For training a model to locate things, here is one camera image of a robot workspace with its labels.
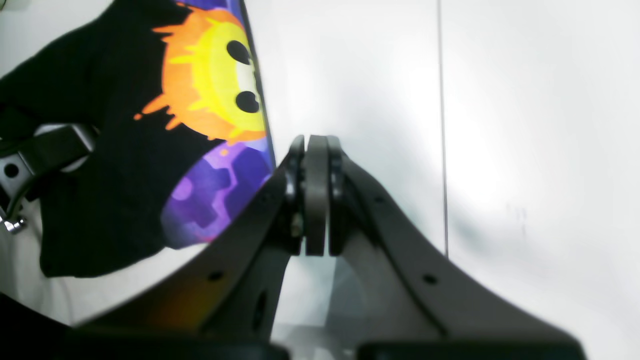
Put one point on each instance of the black T-shirt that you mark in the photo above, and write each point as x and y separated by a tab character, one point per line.
182	146

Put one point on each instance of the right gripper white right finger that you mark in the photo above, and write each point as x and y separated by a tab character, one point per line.
418	304

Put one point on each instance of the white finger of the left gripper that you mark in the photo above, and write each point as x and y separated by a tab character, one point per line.
24	165

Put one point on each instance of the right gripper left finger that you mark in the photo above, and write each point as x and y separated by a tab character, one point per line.
221	304

